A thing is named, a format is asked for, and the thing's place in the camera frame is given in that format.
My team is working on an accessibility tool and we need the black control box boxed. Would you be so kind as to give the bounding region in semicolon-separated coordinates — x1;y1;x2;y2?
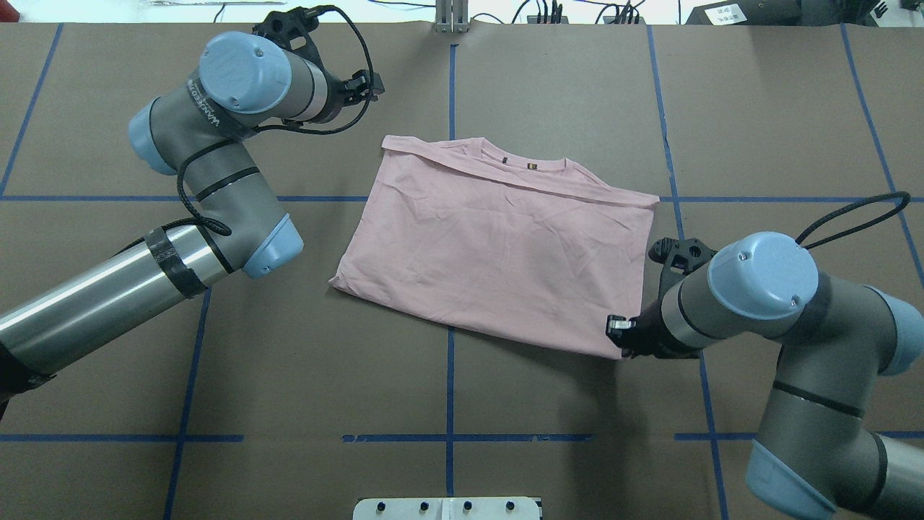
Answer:
682;1;888;27

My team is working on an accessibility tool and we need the aluminium frame post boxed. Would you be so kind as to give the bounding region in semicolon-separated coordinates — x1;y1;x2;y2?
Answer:
433;0;471;34

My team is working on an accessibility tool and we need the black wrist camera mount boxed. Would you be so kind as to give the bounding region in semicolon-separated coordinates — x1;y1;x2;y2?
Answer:
251;6;323;66

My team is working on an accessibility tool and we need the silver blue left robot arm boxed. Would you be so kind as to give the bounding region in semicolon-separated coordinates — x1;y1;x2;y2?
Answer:
2;30;384;407

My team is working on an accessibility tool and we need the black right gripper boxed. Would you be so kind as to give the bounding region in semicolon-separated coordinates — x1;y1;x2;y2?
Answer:
605;296;702;360

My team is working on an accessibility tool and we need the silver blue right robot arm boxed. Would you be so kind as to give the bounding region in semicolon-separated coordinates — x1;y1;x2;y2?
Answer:
605;231;923;519

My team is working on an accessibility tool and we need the pink t-shirt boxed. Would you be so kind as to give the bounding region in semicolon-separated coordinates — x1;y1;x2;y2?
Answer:
328;135;660;360

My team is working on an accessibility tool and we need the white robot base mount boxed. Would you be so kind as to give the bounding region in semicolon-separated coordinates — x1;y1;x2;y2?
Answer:
352;496;544;519

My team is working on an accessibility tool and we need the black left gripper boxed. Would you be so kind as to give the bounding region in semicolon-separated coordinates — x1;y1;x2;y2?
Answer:
315;61;379;123

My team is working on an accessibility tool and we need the red cylinder bottle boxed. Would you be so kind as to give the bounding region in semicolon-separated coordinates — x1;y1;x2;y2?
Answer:
0;0;21;23

